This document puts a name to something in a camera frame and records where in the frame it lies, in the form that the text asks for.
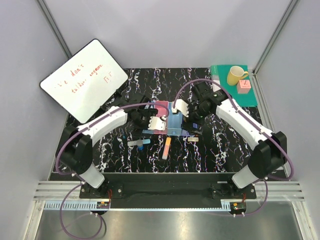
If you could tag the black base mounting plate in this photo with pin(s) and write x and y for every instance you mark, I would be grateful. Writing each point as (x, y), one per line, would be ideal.
(213, 185)

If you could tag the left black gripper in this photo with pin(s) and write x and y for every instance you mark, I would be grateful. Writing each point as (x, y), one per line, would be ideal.
(148, 113)

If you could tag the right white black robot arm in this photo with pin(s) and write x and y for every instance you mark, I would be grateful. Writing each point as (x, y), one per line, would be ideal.
(269, 149)

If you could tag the orange pink highlighter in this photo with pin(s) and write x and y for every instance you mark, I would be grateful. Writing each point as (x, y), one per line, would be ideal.
(166, 148)

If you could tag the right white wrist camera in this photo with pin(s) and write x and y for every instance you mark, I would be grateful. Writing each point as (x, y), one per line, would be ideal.
(180, 106)

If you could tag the green book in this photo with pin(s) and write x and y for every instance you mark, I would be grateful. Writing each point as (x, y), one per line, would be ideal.
(219, 73)

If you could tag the purple bin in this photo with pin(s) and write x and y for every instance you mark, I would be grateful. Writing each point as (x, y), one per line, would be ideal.
(190, 128)

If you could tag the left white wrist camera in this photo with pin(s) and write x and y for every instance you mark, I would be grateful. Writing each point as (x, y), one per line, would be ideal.
(157, 123)

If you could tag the small white eraser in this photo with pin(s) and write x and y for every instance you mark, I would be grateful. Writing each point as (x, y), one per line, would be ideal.
(192, 139)

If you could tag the white dry-erase board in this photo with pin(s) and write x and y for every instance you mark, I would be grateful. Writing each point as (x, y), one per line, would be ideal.
(86, 81)

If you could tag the yellow mug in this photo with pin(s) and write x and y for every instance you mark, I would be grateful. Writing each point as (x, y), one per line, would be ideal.
(235, 74)

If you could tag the pink bin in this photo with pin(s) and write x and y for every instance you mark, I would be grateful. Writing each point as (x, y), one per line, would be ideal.
(161, 107)

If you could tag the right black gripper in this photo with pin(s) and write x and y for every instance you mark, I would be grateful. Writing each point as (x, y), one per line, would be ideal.
(191, 106)

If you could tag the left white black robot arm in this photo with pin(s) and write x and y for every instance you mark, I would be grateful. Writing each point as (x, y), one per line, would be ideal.
(75, 147)

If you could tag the grey marker with blue cap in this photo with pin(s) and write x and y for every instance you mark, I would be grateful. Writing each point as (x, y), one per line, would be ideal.
(139, 142)

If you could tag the light blue bin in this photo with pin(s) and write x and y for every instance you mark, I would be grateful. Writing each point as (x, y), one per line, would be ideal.
(150, 132)

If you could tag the black marble pattern mat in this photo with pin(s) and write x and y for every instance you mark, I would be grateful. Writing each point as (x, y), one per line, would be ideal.
(219, 149)

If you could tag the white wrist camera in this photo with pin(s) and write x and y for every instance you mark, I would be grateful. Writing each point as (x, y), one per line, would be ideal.
(157, 123)
(180, 106)

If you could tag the pink cube box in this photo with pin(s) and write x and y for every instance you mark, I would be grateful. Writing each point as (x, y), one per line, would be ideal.
(243, 86)

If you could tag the sky blue bin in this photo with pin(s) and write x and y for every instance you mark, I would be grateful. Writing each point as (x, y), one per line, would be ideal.
(174, 122)

